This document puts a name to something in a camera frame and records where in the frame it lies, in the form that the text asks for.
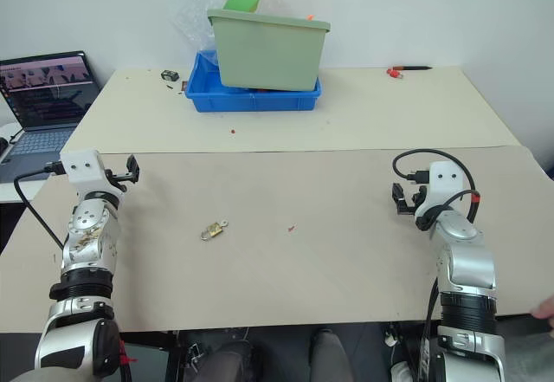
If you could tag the black table frame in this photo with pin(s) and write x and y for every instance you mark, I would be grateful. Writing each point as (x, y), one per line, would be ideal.
(173, 356)

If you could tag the small orange object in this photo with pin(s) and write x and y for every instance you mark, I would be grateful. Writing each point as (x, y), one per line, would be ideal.
(310, 17)

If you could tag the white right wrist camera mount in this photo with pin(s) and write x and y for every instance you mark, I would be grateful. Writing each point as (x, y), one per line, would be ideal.
(446, 183)

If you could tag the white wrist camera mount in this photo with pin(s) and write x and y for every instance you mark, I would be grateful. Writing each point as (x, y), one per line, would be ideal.
(82, 167)
(446, 183)

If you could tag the blue plastic tray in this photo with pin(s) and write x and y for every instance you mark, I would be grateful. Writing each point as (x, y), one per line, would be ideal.
(251, 100)

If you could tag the brass padlock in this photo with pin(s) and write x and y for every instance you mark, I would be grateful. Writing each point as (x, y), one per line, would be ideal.
(211, 231)

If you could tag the bystander bare hand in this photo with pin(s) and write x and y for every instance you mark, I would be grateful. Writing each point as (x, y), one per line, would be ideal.
(544, 306)

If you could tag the black pen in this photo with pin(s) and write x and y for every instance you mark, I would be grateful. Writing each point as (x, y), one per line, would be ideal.
(415, 67)

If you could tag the sage green plastic bin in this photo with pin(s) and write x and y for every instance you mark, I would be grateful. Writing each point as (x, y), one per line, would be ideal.
(268, 53)

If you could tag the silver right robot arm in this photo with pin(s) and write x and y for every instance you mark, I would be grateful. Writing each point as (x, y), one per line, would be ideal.
(465, 243)

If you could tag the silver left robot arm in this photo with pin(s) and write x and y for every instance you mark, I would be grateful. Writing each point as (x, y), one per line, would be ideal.
(88, 243)

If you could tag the small red scrap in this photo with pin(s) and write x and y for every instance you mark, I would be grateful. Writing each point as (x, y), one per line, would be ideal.
(292, 228)

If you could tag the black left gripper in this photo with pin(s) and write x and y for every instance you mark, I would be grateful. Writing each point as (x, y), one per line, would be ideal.
(116, 178)

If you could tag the beige board mat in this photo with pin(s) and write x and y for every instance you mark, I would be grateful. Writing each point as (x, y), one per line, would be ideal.
(277, 269)

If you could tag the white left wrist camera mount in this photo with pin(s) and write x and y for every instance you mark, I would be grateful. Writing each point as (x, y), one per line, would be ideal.
(82, 167)

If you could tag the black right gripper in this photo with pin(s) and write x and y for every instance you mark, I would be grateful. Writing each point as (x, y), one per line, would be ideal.
(407, 208)

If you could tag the dark rounded grey shape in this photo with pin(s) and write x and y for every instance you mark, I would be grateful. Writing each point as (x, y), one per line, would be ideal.
(229, 362)
(331, 356)

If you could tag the clear plastic bag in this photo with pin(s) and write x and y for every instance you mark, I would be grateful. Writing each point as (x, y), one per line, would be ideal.
(195, 14)

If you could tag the open grey laptop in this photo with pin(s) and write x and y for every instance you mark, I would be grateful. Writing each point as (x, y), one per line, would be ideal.
(47, 96)

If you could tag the small brown piece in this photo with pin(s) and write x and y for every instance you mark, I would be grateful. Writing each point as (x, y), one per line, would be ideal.
(183, 86)

